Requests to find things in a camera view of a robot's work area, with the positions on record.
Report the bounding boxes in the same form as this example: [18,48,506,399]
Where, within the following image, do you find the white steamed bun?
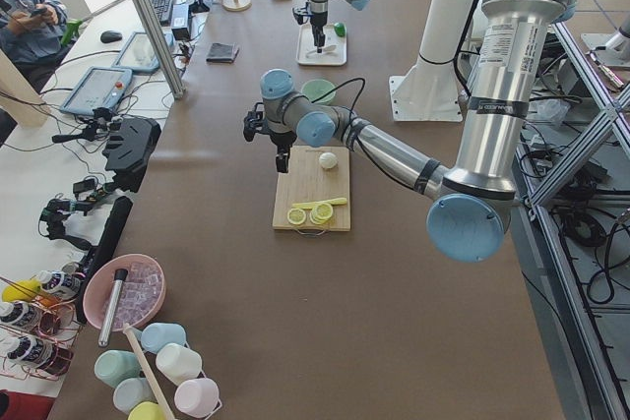
[318,151,338,171]

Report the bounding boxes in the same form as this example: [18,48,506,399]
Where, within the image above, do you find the yellow plastic knife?
[291,197,347,210]

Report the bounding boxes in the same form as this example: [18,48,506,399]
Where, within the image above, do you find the stacked lemon slices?
[309,205,334,225]

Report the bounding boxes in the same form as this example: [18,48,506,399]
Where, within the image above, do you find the black computer mouse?
[99,30,123,44]

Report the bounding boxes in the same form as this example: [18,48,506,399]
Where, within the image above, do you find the white cup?
[156,343,203,386]

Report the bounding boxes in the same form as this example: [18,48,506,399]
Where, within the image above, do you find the lemon slice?
[286,208,306,226]

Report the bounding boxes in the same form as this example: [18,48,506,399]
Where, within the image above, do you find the metal cylinder tool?
[97,269,128,348]

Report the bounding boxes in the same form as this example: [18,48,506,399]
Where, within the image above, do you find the white camera pole base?
[390,0,474,122]

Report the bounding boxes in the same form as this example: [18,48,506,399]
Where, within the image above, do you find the mint green cup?
[94,350,141,388]

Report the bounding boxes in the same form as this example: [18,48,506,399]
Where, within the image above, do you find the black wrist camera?
[292,2,311,25]
[243,102,270,143]

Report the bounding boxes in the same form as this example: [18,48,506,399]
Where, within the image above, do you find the black bar device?
[75,196,133,325]

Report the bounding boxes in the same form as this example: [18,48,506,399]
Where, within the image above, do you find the grey folded cloth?
[206,42,240,64]

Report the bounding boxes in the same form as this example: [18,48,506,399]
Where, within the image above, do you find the yellow cup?
[127,401,165,420]

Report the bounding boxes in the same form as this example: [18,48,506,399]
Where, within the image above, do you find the light blue cup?
[141,323,187,354]

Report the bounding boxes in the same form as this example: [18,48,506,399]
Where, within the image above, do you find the pink cup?
[174,378,221,418]

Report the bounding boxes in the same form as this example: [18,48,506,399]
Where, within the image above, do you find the blue teach pendant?
[59,67,133,117]
[112,31,159,74]

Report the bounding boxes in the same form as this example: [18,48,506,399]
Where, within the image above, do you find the pink bowl with ice cubes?
[83,254,166,331]

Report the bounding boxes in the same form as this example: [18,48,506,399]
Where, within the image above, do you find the aluminium frame post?
[132,0,185,99]

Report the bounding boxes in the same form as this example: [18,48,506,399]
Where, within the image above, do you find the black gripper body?
[310,11,328,32]
[270,131,297,154]

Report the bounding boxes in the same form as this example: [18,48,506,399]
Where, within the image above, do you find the light green bowl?
[300,79,336,105]

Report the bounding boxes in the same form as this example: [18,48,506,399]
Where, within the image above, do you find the bamboo cutting board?
[272,146,350,232]

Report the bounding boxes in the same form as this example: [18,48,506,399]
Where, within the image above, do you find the wooden rack handle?
[123,324,175,420]

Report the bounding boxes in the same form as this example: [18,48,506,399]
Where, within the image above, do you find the blue teach pendant near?
[59,67,133,117]

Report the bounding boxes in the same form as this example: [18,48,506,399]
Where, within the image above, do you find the blue teach pendant far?
[112,31,159,74]

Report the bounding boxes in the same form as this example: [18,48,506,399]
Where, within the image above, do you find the white ceramic spoon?
[305,44,337,57]

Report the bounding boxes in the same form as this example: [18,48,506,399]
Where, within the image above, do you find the pale blue grey cup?
[113,378,155,414]

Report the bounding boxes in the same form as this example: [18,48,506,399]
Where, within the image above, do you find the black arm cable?
[324,77,419,190]

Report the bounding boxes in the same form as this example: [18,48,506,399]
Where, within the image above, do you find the cream plastic tray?
[296,24,347,67]

